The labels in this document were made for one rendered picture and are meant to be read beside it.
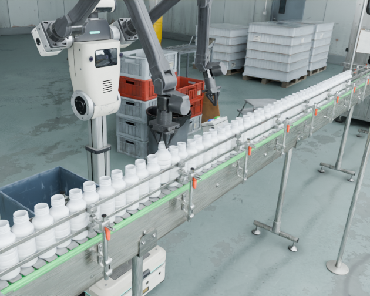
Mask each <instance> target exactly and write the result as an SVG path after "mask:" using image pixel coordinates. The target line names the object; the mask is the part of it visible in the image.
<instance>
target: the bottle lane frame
mask: <svg viewBox="0 0 370 296"><path fill-rule="evenodd" d="M364 86H365V82H364V83H363V84H361V85H359V88H356V89H355V92H353V95H352V99H351V102H352V103H351V105H350V107H353V106H354V105H355V104H357V102H358V98H359V97H358V94H359V95H362V93H363V91H364ZM359 89H360V92H362V93H359ZM350 95H351V90H350V91H349V92H347V93H345V94H343V95H342V98H341V97H340V98H339V100H338V103H337V102H336V105H335V110H334V113H335V115H334V117H333V119H335V118H336V117H338V116H339V115H341V114H342V113H344V112H345V111H347V107H344V102H345V106H348V102H349V98H350ZM368 95H370V81H369V84H367V85H366V90H365V95H364V98H366V97H367V96H368ZM345 97H346V101H347V102H346V101H345ZM333 104H334V100H333V101H331V102H329V103H327V104H326V105H324V106H322V107H321V109H322V110H318V111H317V115H315V116H314V121H313V125H312V126H313V129H312V134H313V133H315V132H316V131H317V130H319V129H320V128H322V127H323V126H325V125H326V124H328V123H329V122H330V121H329V119H327V118H326V114H327V113H328V112H327V109H328V108H329V109H328V111H329V112H331V113H332V108H333ZM327 117H328V118H331V114H330V113H328V115H327ZM311 118H312V113H310V114H308V115H306V116H304V117H302V118H301V119H300V120H297V121H296V122H294V123H293V124H294V126H290V129H289V132H287V133H286V137H285V148H284V153H286V152H287V151H289V150H290V149H292V148H293V147H294V146H295V145H296V141H297V137H298V135H299V134H301V133H303V138H302V141H303V140H305V139H306V138H307V137H308V133H305V132H304V127H305V128H306V129H305V131H306V132H309V127H306V126H305V121H307V124H306V125H307V126H310V124H311ZM283 133H284V129H282V130H280V131H279V132H277V133H275V134H272V136H269V137H268V138H266V139H265V140H263V141H261V142H259V143H257V144H256V145H255V146H256V147H257V148H256V149H255V148H252V149H251V155H248V160H247V170H248V173H247V177H246V178H249V177H251V176H252V175H254V174H255V173H256V172H258V171H260V170H261V169H262V168H264V167H265V166H267V165H268V164H270V163H271V162H273V161H274V160H275V159H277V158H279V156H280V155H279V152H277V151H276V150H275V145H276V144H277V143H276V140H277V138H278V144H282V137H283ZM278 144H277V150H278V151H281V148H280V145H278ZM244 158H245V151H244V152H242V153H240V154H238V155H236V156H235V157H233V158H231V159H230V160H227V161H226V162H224V163H223V164H221V165H218V166H217V167H216V168H214V169H212V170H209V171H208V172H207V173H204V174H203V175H202V176H199V177H200V178H202V181H200V180H197V184H196V188H195V189H194V188H193V202H192V203H193V204H194V209H193V214H194V215H196V214H197V213H199V212H200V211H202V210H203V209H204V208H206V207H207V206H209V205H210V204H211V203H213V202H215V201H216V200H218V199H219V198H220V197H222V196H223V195H225V194H226V193H228V192H229V191H230V190H232V189H233V188H235V187H236V186H238V185H239V184H241V177H238V175H237V169H239V168H238V167H237V164H238V161H239V160H240V168H242V169H243V167H244ZM238 174H239V176H243V174H242V170H241V169H239V173H238ZM189 185H190V182H189V183H187V184H186V185H183V187H181V188H177V190H175V191H172V192H171V193H170V194H168V195H165V197H163V198H162V199H159V200H158V201H156V202H152V204H151V205H149V206H145V208H144V209H142V210H138V212H137V213H135V214H133V215H132V214H130V215H131V216H130V217H128V218H126V219H123V218H122V219H123V221H121V222H119V223H117V224H116V223H115V225H114V226H113V227H114V228H115V229H116V231H115V232H112V231H110V240H108V241H107V244H108V257H110V258H111V259H112V263H111V269H112V272H113V271H114V270H116V269H117V268H119V267H120V266H122V265H123V264H124V263H126V262H128V261H129V260H131V259H132V258H133V257H135V256H136V255H138V254H139V240H140V238H141V236H142V235H144V234H146V233H147V232H149V231H150V230H152V229H153V228H155V229H156V230H157V241H158V240H159V239H161V238H162V237H164V236H165V235H166V234H168V233H169V232H171V231H173V230H174V229H175V228H177V227H178V226H180V225H181V224H183V223H184V222H185V221H187V218H186V215H187V213H185V212H184V211H183V210H182V204H183V203H184V201H182V198H183V194H184V193H185V194H186V199H185V201H186V202H189ZM100 243H102V233H100V234H99V233H97V236H95V237H93V238H88V241H86V242H84V243H83V244H79V243H78V246H77V247H76V248H74V249H72V250H69V249H68V252H67V253H65V254H64V255H62V256H59V255H57V254H56V255H57V256H58V257H57V258H56V259H55V260H53V261H51V262H47V261H45V262H46V265H44V266H43V267H41V268H39V269H36V268H33V269H34V270H35V271H34V272H32V273H30V274H28V275H27V276H24V275H22V274H21V276H22V278H21V279H20V280H18V281H16V282H14V283H13V284H12V283H10V282H8V284H9V286H7V287H6V288H4V289H2V290H1V293H3V295H4V296H78V295H79V294H81V293H83V292H84V291H86V290H87V289H88V288H90V287H91V286H93V285H94V284H96V283H97V282H98V281H100V280H101V279H103V278H104V276H103V274H102V271H103V267H101V265H100V264H99V263H98V256H99V255H100V253H98V250H97V245H99V244H100ZM102 247H103V243H102Z"/></svg>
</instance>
